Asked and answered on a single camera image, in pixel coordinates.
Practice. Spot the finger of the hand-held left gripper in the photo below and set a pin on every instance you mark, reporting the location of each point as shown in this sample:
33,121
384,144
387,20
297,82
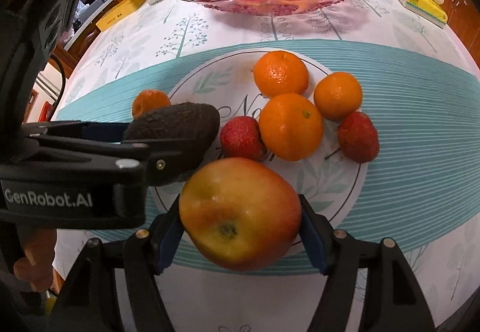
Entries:
165,165
101,129

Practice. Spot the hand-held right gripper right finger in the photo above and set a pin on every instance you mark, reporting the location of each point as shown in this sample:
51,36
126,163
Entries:
315,242

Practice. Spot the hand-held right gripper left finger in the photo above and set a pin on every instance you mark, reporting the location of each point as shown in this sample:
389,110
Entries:
167,238

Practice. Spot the dark green avocado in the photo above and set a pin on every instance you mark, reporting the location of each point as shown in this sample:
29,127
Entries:
176,122

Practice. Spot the small tangerine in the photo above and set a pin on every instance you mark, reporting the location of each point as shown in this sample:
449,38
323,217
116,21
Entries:
150,101

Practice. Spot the white leaf-print plate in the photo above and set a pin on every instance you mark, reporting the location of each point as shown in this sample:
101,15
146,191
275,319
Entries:
326,182

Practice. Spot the red yellow apple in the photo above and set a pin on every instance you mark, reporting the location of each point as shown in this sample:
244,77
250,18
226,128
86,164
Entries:
240,212

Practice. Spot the red strawberry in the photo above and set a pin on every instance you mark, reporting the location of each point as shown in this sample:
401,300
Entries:
358,137
242,137

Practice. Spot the large bumpy orange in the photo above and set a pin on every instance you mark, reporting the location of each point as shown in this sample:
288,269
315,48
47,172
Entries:
281,73

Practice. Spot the person's left hand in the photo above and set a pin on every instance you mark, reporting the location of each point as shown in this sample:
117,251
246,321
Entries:
37,253

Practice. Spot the red lidded container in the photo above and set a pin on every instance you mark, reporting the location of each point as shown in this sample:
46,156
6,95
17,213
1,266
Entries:
45,110

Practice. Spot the wooden kitchen counter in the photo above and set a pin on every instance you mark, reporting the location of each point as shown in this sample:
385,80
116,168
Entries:
86,31

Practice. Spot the orange with green stem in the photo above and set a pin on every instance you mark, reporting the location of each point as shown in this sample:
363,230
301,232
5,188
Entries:
290,129

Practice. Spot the yellow cardboard box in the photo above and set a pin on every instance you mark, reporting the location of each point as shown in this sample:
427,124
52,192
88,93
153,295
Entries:
120,11

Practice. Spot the smooth orange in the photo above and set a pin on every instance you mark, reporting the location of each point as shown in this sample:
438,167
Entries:
337,95

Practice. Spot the yellow tissue pack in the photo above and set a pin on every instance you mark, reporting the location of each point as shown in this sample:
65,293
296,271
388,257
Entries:
416,1

